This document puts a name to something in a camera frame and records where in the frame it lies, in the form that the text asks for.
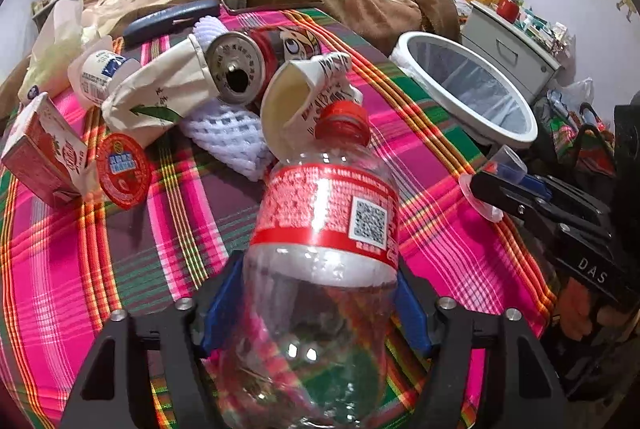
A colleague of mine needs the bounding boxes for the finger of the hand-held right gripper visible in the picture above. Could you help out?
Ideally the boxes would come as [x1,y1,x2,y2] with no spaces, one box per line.
[469,169,617,261]
[491,164,609,233]

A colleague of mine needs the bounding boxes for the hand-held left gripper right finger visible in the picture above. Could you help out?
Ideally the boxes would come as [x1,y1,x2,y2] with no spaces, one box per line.
[395,260,571,429]

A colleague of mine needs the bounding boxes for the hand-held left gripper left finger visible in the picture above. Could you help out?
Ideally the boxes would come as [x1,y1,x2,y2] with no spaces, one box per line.
[60,253,246,429]

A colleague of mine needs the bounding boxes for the small clear plastic cup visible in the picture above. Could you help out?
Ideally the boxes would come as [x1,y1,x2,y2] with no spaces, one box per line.
[459,146,524,223]

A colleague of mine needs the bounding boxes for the white trash bin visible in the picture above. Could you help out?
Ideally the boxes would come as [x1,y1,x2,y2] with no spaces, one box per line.
[390,30,539,151]

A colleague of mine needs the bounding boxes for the clear plastic bottle red label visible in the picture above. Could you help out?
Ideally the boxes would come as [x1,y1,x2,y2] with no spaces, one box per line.
[212,102,402,429]

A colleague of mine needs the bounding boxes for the white foam fruit net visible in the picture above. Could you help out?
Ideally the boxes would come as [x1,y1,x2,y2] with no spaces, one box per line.
[192,16,227,51]
[179,100,277,183]

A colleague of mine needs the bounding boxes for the torn white paper cup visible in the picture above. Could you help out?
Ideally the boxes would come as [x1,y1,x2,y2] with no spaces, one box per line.
[260,52,364,161]

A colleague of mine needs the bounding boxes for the beige paper bag green leaf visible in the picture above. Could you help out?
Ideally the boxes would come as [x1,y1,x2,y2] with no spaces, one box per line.
[101,33,222,148]

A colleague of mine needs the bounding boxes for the red aluminium drink can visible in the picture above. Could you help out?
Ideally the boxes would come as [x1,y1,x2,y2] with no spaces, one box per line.
[205,26,322,106]

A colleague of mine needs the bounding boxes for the person's right hand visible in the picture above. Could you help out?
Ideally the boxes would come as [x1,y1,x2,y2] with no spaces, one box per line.
[561,280,632,341]

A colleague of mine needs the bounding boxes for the red green striped bag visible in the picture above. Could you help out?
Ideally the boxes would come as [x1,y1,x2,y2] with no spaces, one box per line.
[549,102,617,177]

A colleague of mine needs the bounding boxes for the pink green plaid cloth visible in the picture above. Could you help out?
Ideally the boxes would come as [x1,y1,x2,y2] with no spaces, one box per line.
[0,6,558,429]

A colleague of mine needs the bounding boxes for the white plastic bag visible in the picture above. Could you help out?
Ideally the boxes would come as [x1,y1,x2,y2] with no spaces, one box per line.
[546,78,597,111]

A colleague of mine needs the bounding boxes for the grey nightstand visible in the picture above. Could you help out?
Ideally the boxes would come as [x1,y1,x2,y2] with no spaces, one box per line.
[461,0,564,111]

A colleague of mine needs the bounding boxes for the red round foil lid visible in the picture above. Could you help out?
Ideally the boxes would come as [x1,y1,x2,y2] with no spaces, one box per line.
[95,132,154,211]

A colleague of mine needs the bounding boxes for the red jar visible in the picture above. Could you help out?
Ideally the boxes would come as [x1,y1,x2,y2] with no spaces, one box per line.
[497,0,521,23]

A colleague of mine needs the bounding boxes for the red and white carton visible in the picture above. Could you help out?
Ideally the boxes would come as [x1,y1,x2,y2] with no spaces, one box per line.
[0,92,101,208]

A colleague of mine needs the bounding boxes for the white bottle blue label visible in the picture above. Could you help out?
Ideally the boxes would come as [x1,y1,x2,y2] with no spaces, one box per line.
[67,36,142,110]

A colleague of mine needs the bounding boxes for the dark blue glasses case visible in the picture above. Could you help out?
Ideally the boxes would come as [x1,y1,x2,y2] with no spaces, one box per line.
[122,0,221,48]

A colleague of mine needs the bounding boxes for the black smartphone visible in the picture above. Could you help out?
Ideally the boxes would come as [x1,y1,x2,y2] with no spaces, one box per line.
[227,0,323,13]

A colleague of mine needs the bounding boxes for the soft tissue pack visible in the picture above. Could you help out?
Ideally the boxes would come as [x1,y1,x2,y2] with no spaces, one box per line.
[20,0,103,106]

